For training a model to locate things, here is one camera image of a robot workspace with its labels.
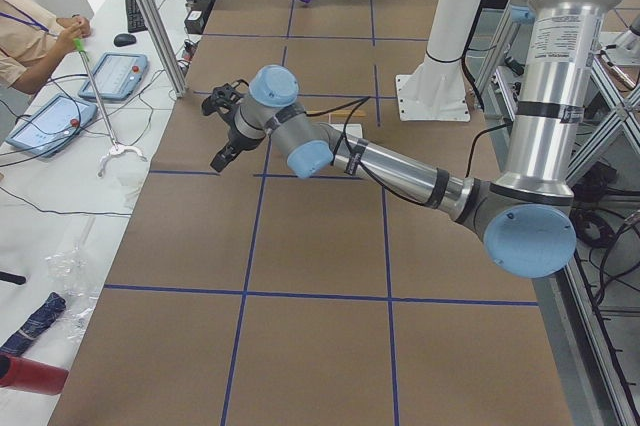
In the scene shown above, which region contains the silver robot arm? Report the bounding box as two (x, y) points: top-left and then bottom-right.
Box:
(202, 0), (621, 278)

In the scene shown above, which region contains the clear plastic wrap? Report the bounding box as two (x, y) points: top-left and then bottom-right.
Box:
(45, 244), (101, 344)

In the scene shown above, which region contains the folded dark blue umbrella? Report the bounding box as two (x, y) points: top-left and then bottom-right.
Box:
(1, 292), (66, 357)

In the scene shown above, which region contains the red cylinder bottle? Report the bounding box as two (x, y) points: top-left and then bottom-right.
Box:
(1, 354), (69, 395)

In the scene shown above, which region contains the aluminium frame rail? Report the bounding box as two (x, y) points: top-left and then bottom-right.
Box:
(487, 75), (640, 426)

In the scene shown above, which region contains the black power box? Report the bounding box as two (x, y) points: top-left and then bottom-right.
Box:
(184, 10), (208, 35)

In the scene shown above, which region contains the black keyboard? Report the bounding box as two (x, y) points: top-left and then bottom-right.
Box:
(125, 0), (147, 34)

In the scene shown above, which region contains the blue teach pendant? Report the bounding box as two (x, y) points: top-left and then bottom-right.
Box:
(80, 52), (149, 102)
(6, 94), (97, 157)

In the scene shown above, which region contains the person in beige shirt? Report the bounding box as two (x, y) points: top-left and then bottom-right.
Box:
(1, 0), (81, 96)

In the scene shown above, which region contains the blue teach pendant far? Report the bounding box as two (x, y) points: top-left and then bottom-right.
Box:
(80, 52), (149, 102)

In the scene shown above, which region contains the metal reacher grabber tool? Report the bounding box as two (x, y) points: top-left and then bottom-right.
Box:
(73, 38), (147, 178)

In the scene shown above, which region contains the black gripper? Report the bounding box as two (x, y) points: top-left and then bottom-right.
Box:
(210, 113), (266, 171)

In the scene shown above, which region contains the person's hand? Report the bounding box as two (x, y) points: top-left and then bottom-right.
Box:
(56, 15), (91, 38)

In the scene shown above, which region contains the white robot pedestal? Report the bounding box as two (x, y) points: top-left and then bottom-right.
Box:
(396, 0), (481, 122)

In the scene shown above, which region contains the black computer mouse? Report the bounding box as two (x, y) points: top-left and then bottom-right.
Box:
(113, 33), (137, 47)

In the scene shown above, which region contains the blue teach pendant near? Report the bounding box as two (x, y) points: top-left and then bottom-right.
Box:
(6, 94), (97, 157)

